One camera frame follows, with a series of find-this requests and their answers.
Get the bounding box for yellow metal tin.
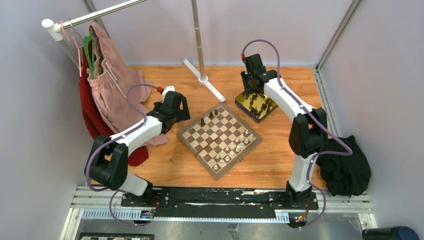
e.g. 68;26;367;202
235;91;278;124

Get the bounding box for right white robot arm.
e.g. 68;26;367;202
241;53;328;209

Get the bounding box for pink hanging garment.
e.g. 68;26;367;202
87;23;155;134

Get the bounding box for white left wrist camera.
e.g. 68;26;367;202
161;85;176;101

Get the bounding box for purple cable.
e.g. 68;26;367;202
85;83;163;228
241;39;353;230

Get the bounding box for black crumpled cloth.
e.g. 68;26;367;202
316;135;372;196

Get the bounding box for wooden chess board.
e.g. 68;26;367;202
176;103;262;180

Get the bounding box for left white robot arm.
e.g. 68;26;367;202
84;90;190;207

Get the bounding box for white clothes rack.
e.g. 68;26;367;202
41;0;226;103

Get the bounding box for green clothes hanger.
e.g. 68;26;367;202
82;27;104;79

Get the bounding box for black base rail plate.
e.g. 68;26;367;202
120;186;319;220

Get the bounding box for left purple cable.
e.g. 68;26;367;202
85;83;163;228

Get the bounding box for red hanging garment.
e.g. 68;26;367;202
78;54;149;167

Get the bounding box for pink clothes hanger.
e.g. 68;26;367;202
59;20;83;78

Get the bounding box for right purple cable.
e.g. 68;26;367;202
241;39;353;230

